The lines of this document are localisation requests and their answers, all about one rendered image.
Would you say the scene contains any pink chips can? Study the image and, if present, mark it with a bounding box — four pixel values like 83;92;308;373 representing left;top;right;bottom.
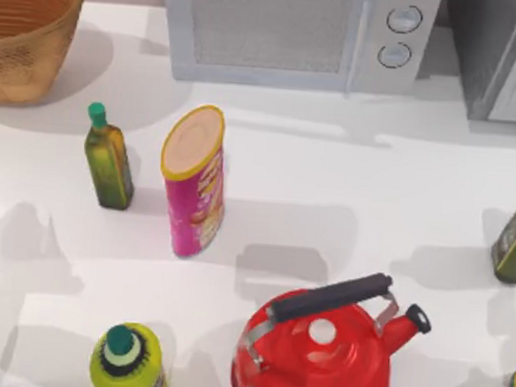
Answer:
154;101;233;261

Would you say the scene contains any green oil bottle with cap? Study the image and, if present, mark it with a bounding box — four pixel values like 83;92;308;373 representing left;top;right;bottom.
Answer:
79;101;141;212

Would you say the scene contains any pale microwave oven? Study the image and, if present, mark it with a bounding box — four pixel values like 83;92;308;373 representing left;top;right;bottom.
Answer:
156;0;444;101

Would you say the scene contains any red kettle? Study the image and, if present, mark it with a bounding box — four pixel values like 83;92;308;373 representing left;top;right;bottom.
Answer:
230;263;436;387

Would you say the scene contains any microwave knob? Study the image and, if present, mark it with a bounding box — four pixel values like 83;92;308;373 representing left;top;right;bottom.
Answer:
385;3;424;34
376;40;414;72

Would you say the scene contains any yellow-green bottle with teal cap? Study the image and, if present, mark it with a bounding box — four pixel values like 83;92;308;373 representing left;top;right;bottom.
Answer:
87;319;172;387

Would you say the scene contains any woven wicker basket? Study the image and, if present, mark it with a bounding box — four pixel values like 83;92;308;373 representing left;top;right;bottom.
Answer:
0;0;86;111

